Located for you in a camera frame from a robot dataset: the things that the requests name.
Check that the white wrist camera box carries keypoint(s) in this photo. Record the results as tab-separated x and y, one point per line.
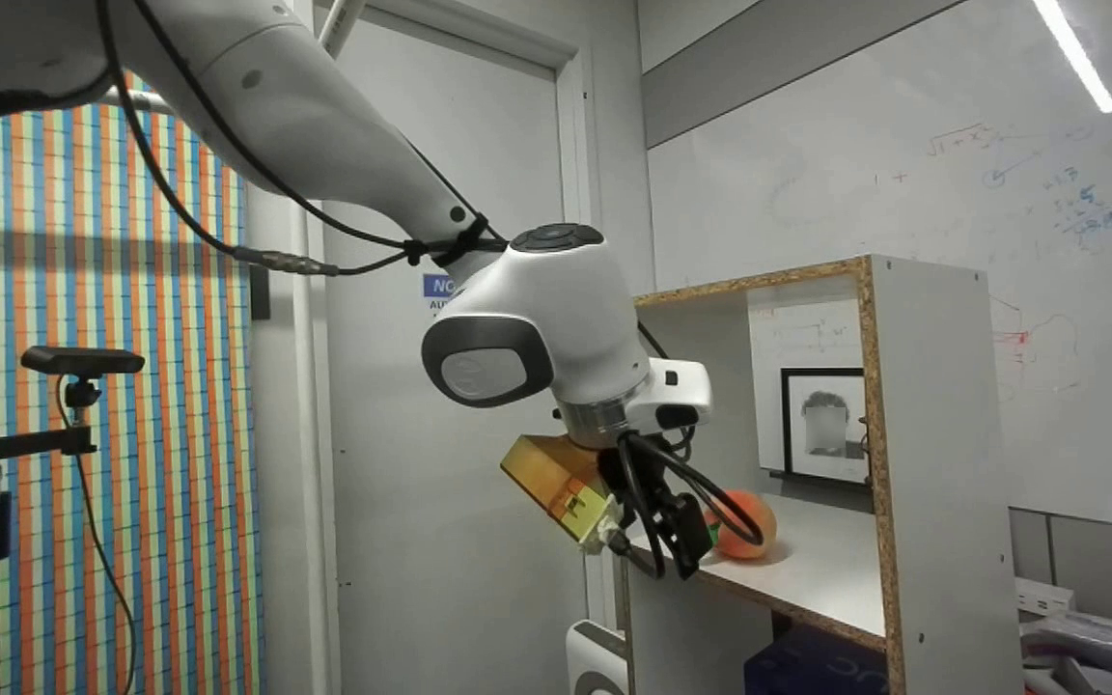
670	391

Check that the black framed portrait picture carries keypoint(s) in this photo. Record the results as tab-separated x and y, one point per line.
828	427

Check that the yellow orange box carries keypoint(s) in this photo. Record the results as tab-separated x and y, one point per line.
554	486

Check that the black camera on stand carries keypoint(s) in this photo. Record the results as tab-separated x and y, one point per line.
73	373

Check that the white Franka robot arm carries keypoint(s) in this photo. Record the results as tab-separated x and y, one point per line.
311	116

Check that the whiteboard with writing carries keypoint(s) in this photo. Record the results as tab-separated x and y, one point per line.
965	178

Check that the white door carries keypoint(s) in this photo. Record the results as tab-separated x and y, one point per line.
442	386

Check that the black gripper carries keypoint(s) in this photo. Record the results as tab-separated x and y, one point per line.
651	486

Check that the white open shelf cabinet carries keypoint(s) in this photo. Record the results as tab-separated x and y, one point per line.
934	476

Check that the orange pear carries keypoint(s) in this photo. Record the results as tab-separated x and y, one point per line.
750	525

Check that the white plastic equipment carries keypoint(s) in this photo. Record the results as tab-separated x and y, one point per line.
1091	631

